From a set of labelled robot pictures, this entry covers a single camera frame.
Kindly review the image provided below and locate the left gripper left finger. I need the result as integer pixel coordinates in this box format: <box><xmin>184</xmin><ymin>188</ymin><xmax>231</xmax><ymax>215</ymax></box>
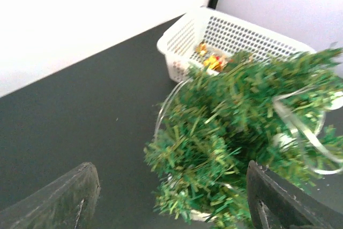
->
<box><xmin>1</xmin><ymin>162</ymin><xmax>101</xmax><ymax>228</ymax></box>

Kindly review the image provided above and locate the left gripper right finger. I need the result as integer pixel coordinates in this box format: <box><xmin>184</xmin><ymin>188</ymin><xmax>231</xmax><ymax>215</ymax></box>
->
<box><xmin>246</xmin><ymin>160</ymin><xmax>342</xmax><ymax>228</ymax></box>

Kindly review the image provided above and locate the clear string light wire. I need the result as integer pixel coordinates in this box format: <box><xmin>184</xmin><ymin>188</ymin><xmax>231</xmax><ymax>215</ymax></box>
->
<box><xmin>154</xmin><ymin>78</ymin><xmax>343</xmax><ymax>187</ymax></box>

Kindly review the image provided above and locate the small green christmas tree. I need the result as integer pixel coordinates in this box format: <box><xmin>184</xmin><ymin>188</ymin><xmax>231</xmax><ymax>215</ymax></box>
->
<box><xmin>144</xmin><ymin>48</ymin><xmax>342</xmax><ymax>228</ymax></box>

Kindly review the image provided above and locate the gold bell ornament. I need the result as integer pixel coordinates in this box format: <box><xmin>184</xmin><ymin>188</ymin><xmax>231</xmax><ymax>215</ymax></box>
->
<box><xmin>203</xmin><ymin>55</ymin><xmax>225</xmax><ymax>72</ymax></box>

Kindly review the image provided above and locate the white plastic basket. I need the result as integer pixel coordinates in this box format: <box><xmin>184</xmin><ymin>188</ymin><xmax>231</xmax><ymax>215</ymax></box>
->
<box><xmin>156</xmin><ymin>8</ymin><xmax>314</xmax><ymax>83</ymax></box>

